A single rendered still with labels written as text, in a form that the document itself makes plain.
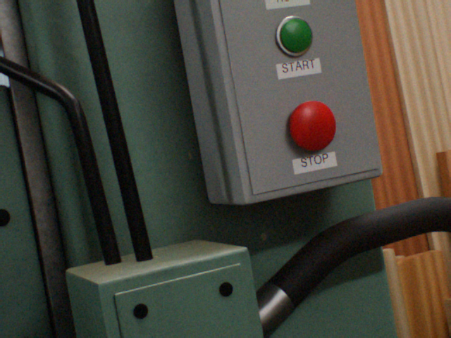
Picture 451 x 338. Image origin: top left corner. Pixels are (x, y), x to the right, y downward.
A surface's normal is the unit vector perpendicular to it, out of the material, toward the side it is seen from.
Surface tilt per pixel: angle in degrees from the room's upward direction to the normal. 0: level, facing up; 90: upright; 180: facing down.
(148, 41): 90
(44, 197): 90
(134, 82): 90
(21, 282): 90
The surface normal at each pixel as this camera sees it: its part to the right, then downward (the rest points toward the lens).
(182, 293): 0.39, -0.02
